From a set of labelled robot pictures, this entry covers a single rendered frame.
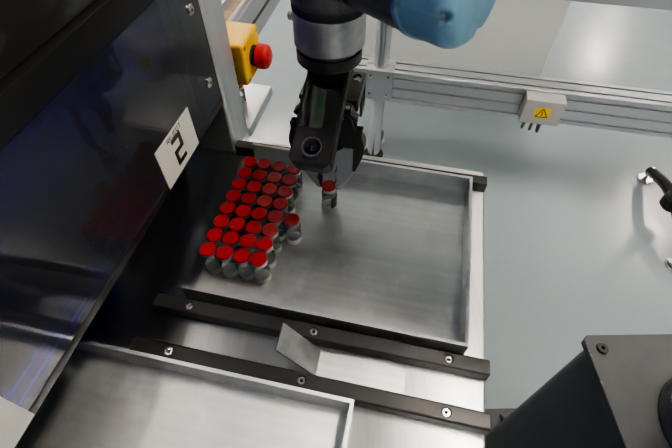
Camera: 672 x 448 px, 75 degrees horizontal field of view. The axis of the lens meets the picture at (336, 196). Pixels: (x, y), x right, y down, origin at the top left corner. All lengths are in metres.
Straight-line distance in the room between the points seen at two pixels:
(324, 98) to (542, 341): 1.31
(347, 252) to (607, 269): 1.40
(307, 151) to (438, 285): 0.26
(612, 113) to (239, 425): 1.44
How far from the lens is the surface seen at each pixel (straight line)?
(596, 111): 1.65
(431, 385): 0.54
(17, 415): 0.47
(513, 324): 1.63
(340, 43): 0.45
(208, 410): 0.54
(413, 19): 0.35
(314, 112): 0.47
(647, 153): 2.44
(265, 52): 0.73
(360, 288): 0.58
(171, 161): 0.56
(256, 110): 0.83
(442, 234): 0.64
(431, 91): 1.54
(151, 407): 0.56
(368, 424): 0.52
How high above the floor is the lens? 1.39
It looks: 50 degrees down
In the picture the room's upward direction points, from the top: straight up
